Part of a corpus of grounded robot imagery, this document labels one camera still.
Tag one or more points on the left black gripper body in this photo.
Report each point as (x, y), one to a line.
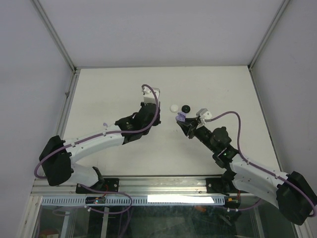
(157, 121)

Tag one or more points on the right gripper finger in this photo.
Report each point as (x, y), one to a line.
(191, 121)
(185, 127)

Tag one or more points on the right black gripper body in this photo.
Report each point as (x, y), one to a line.
(201, 133)

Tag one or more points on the purple earbud case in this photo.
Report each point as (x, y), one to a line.
(181, 116)

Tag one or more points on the black earbud case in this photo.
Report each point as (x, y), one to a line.
(185, 109)

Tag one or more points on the white earbud case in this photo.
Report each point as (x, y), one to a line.
(174, 108)

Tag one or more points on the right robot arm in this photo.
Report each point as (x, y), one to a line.
(289, 193)

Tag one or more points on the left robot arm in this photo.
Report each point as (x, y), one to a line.
(59, 158)

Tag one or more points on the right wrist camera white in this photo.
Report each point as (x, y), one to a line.
(204, 115)

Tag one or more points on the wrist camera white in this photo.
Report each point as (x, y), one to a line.
(151, 96)
(204, 115)

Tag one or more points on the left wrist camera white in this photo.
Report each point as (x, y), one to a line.
(151, 96)

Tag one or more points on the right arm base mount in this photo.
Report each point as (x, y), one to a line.
(222, 184)

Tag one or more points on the aluminium front rail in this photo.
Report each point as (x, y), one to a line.
(135, 186)

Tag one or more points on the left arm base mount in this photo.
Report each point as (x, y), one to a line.
(103, 184)

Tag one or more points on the slotted cable duct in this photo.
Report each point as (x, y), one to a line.
(149, 200)

